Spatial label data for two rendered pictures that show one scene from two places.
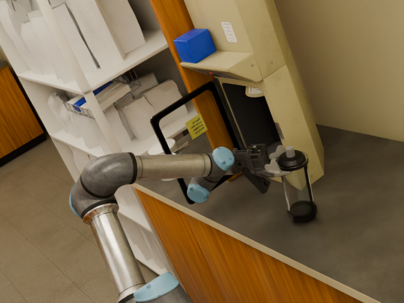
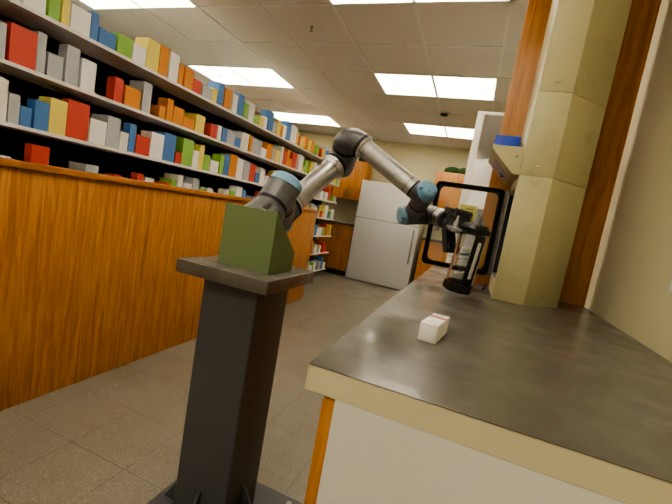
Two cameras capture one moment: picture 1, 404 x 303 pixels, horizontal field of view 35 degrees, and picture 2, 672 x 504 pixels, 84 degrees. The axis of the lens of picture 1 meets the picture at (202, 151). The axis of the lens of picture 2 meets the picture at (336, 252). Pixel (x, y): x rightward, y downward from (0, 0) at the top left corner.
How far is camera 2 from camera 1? 1.44 m
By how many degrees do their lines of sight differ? 46
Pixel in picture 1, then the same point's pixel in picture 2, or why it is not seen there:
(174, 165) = (387, 162)
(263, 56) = (533, 156)
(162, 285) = (281, 174)
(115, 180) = (344, 140)
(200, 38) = (509, 140)
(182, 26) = not seen: hidden behind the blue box
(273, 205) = not seen: hidden behind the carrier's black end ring
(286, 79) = (543, 191)
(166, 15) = (507, 127)
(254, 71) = (515, 162)
